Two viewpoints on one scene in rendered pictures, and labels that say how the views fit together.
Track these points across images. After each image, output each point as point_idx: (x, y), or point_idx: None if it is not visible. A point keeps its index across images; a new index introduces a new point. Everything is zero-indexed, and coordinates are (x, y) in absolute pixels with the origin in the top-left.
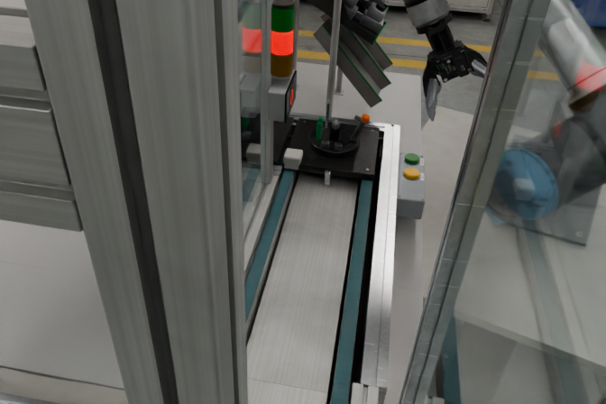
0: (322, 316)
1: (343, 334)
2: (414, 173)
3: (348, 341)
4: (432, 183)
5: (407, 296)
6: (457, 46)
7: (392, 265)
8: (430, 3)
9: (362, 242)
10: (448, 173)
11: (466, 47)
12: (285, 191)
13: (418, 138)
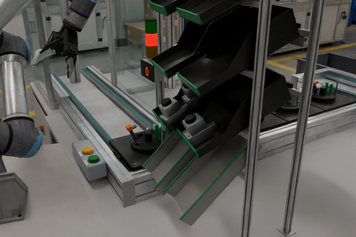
0: (92, 110)
1: (80, 103)
2: (85, 148)
3: (77, 102)
4: (79, 197)
5: (67, 140)
6: (57, 34)
7: (73, 117)
8: (72, 11)
9: (92, 122)
10: (70, 211)
11: (54, 40)
12: (147, 124)
13: (114, 235)
